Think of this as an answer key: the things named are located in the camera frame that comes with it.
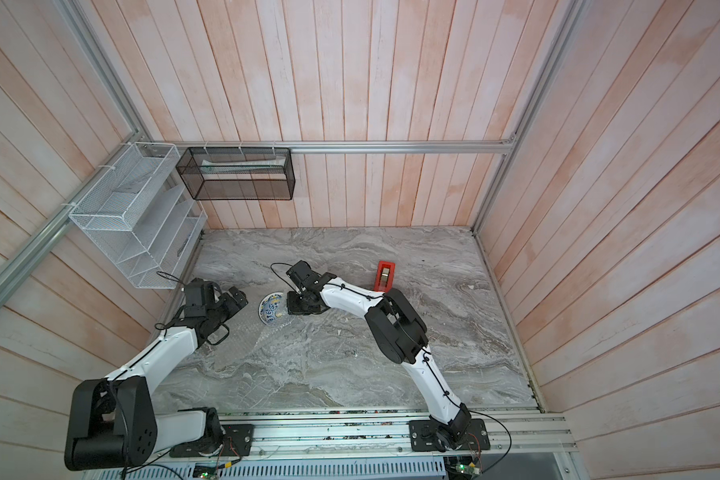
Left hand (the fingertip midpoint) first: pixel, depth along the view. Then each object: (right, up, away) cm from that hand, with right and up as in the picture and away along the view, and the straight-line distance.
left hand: (237, 304), depth 91 cm
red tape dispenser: (+47, +8, +7) cm, 48 cm away
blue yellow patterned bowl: (+10, -2, +5) cm, 11 cm away
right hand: (+16, -3, +5) cm, 17 cm away
